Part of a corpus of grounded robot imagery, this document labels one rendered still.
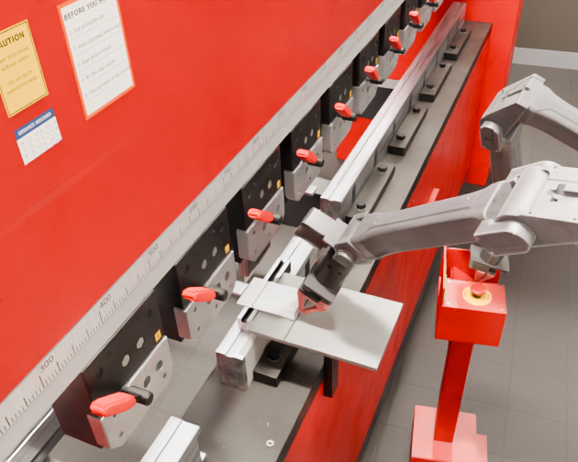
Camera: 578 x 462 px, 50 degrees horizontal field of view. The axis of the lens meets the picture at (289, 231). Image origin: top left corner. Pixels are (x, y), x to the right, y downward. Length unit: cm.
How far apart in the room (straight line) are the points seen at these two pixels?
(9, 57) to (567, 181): 56
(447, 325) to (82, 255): 114
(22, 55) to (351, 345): 82
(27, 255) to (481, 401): 201
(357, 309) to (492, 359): 137
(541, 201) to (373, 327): 58
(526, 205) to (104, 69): 47
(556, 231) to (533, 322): 206
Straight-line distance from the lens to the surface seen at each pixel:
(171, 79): 78
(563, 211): 71
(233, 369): 126
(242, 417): 126
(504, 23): 315
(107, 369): 80
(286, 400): 127
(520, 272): 299
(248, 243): 106
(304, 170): 124
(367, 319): 125
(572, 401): 254
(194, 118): 84
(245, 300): 129
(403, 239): 93
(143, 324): 84
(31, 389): 70
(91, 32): 66
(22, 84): 60
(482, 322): 165
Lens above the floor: 189
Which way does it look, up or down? 37 degrees down
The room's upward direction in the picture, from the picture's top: 2 degrees counter-clockwise
